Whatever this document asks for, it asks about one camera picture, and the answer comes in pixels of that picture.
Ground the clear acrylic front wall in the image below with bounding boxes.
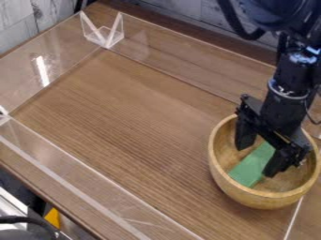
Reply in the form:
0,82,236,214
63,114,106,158
0,112,204,240

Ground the black cable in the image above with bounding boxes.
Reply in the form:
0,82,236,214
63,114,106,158
0,215,61,240

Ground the clear acrylic corner bracket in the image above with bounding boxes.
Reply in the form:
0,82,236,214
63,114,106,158
79,12,125,49

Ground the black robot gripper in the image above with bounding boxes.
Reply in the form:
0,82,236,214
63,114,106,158
234,79,313,178

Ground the green rectangular block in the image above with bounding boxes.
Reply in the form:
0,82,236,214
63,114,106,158
229,142,275,188

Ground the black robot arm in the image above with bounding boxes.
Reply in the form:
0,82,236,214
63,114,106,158
217,0,321,177

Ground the yellow label sticker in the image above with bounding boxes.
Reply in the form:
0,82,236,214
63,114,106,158
46,208,62,228

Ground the brown wooden bowl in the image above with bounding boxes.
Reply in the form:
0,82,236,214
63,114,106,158
208,114,321,210

